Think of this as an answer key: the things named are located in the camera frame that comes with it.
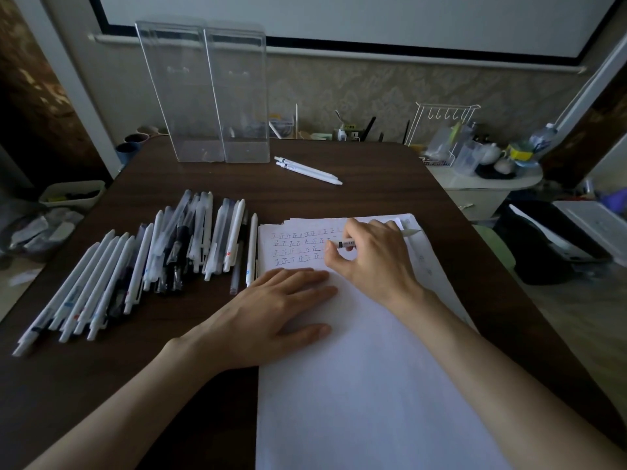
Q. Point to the white projector screen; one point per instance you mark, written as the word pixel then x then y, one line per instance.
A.
pixel 343 17

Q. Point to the small white bottle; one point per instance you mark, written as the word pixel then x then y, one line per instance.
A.
pixel 341 135

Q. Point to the white teapot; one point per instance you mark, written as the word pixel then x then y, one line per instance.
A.
pixel 490 154

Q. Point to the yellow green container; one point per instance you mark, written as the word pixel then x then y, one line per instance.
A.
pixel 520 153

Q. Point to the stack of white paper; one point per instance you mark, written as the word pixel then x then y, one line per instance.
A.
pixel 367 401

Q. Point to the person's left forearm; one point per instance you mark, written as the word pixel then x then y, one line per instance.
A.
pixel 127 416

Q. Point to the black router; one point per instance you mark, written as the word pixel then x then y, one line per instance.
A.
pixel 368 127

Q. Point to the person's right hand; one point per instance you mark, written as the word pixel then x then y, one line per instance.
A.
pixel 382 269

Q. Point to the translucent pen with blue cap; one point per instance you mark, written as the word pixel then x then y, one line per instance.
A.
pixel 228 215

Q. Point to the person's left hand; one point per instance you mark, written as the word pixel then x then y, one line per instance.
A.
pixel 254 327

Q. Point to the black round tray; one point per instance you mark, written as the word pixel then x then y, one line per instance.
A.
pixel 490 172

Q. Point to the purple bottle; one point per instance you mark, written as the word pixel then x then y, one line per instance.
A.
pixel 614 198

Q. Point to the person's right forearm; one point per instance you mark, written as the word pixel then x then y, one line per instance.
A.
pixel 509 386

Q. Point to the clear plastic bottle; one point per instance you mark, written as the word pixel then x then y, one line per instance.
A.
pixel 543 137

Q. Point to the black bag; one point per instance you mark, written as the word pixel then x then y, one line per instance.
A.
pixel 529 259

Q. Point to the group of colourful cups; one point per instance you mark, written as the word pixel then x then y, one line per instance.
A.
pixel 126 151

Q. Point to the beige plastic bin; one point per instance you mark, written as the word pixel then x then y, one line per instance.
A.
pixel 98 198

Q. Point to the clear plastic measuring jug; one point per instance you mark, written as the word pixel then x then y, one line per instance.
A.
pixel 467 159

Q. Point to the white paper scrap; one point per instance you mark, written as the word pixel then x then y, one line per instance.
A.
pixel 24 278

